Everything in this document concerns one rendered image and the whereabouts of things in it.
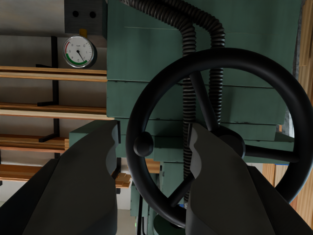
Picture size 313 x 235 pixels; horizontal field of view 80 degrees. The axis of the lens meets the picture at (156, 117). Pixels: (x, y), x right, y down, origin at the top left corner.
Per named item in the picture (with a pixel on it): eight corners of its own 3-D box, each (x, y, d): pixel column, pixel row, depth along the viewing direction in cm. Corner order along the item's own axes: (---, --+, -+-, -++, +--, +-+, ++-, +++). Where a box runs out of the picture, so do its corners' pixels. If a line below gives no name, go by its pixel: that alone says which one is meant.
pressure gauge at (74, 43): (93, 25, 37) (93, 68, 38) (99, 31, 40) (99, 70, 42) (61, 24, 37) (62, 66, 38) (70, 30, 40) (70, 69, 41)
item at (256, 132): (276, 125, 46) (274, 141, 47) (239, 114, 67) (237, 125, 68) (113, 118, 46) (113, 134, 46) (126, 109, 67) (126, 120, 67)
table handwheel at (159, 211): (355, 62, 25) (299, 255, 29) (266, 75, 45) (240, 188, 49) (138, 26, 24) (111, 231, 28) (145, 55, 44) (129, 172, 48)
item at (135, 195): (149, 186, 84) (147, 217, 86) (149, 176, 93) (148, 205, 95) (130, 185, 84) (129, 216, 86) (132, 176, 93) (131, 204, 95)
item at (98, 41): (102, -6, 38) (101, 35, 40) (114, 17, 51) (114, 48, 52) (60, -9, 38) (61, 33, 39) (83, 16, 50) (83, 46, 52)
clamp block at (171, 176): (234, 165, 38) (230, 206, 39) (214, 145, 51) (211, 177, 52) (160, 162, 37) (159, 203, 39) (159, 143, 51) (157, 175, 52)
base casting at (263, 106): (291, 88, 45) (286, 126, 46) (215, 90, 102) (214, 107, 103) (104, 79, 44) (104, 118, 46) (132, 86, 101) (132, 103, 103)
